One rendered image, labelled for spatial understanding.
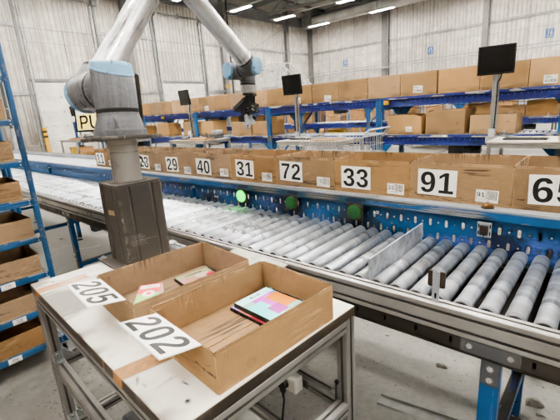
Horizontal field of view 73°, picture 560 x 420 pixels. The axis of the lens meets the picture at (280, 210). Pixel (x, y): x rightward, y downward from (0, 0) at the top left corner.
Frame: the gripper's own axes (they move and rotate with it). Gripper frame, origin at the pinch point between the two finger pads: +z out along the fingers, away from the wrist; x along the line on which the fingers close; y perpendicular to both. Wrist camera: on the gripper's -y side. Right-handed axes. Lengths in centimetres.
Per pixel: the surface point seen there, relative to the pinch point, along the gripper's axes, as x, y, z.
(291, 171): -7.0, 38.0, 22.4
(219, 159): -2.9, -22.1, 20.6
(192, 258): -92, 54, 42
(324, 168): -8, 60, 19
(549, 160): 14, 153, 11
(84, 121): -60, -76, -5
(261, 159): -5.5, 15.4, 17.7
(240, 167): -4.2, -2.7, 24.3
